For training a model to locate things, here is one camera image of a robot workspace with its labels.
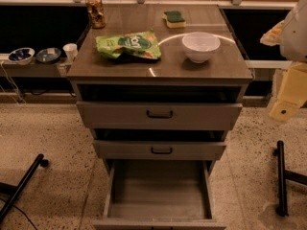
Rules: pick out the grey blue bowl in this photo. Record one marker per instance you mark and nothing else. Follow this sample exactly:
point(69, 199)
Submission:
point(48, 55)

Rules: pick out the green rice chip bag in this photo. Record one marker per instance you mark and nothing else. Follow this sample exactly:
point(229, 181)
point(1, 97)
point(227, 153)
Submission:
point(140, 45)

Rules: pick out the blue patterned bowl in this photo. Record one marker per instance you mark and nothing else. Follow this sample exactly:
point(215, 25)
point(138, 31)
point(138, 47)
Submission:
point(22, 56)

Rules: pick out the black stand leg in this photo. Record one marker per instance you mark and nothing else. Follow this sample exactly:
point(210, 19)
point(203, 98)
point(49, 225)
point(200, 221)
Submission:
point(283, 176)
point(14, 191)

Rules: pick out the white paper cup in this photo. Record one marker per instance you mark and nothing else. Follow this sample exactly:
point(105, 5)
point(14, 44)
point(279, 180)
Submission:
point(71, 51)

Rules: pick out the low side shelf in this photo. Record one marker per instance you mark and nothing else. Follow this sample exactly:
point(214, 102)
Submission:
point(34, 69)

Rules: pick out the top drawer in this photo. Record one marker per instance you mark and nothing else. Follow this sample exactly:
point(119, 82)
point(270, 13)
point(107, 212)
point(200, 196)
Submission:
point(172, 116)

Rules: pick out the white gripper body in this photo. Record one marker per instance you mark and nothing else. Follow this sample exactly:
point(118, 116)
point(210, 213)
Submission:
point(295, 37)

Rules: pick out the black left stand leg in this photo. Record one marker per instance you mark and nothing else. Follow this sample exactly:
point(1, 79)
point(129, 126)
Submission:
point(14, 191)

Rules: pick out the green yellow sponge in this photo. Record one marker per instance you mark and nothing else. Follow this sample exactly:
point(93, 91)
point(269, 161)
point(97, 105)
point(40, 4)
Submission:
point(174, 19)

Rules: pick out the bottom drawer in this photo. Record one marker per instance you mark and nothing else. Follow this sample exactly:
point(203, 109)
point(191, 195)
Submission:
point(158, 195)

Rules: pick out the white bowl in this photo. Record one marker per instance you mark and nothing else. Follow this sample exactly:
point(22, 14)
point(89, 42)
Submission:
point(200, 46)

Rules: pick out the black right stand leg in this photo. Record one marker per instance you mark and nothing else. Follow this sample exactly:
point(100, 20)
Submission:
point(283, 176)

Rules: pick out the grey drawer cabinet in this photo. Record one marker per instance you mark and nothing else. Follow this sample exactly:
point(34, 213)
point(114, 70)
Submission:
point(174, 79)

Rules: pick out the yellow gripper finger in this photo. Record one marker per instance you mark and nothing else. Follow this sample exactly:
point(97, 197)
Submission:
point(272, 36)
point(291, 93)

